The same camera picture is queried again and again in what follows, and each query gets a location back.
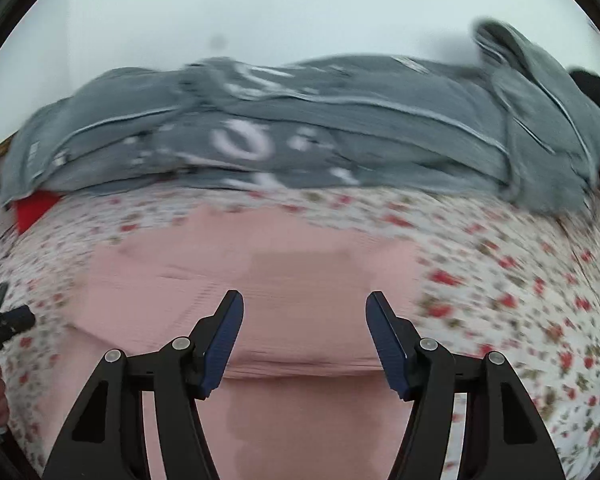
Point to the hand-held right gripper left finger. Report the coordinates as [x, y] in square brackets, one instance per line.
[224, 340]

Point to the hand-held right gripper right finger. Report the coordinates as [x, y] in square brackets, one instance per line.
[386, 342]

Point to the grey printed quilt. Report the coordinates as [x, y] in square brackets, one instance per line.
[380, 140]

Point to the pink ribbed knit garment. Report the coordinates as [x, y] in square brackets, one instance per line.
[300, 280]

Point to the floral bed sheet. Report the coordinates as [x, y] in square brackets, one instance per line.
[520, 310]

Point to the black cloth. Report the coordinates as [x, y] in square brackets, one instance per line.
[592, 90]

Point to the red cloth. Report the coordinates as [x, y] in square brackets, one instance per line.
[32, 210]

